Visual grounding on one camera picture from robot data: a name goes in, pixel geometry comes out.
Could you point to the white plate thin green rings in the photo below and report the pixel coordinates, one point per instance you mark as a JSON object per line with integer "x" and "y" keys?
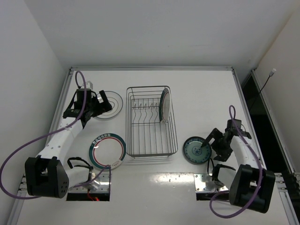
{"x": 116, "y": 105}

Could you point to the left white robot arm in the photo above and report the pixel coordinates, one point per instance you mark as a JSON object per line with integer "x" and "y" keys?
{"x": 45, "y": 174}

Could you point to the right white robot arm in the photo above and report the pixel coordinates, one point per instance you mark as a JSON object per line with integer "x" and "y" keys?
{"x": 249, "y": 183}

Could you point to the small blue patterned plate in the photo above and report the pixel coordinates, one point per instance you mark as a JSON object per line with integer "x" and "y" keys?
{"x": 194, "y": 152}

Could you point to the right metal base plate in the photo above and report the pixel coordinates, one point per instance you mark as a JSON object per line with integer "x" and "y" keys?
{"x": 204, "y": 184}

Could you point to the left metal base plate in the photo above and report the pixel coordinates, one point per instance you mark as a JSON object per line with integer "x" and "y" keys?
{"x": 101, "y": 183}

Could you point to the green red rim plate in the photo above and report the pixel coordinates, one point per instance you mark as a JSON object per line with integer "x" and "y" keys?
{"x": 165, "y": 106}
{"x": 107, "y": 149}

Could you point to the grey wire dish rack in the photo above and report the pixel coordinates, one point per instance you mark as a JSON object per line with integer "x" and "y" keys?
{"x": 145, "y": 135}

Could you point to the metal base plate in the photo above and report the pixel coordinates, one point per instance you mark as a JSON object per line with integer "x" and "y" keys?
{"x": 101, "y": 183}
{"x": 204, "y": 184}

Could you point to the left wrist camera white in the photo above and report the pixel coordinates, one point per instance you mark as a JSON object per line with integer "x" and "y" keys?
{"x": 88, "y": 85}

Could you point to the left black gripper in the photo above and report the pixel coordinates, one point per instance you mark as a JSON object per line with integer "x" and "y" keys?
{"x": 98, "y": 107}

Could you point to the black wall cable white plug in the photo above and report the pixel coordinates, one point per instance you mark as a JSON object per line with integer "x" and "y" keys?
{"x": 271, "y": 73}

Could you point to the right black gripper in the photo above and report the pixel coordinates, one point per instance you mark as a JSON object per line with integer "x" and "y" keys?
{"x": 217, "y": 141}

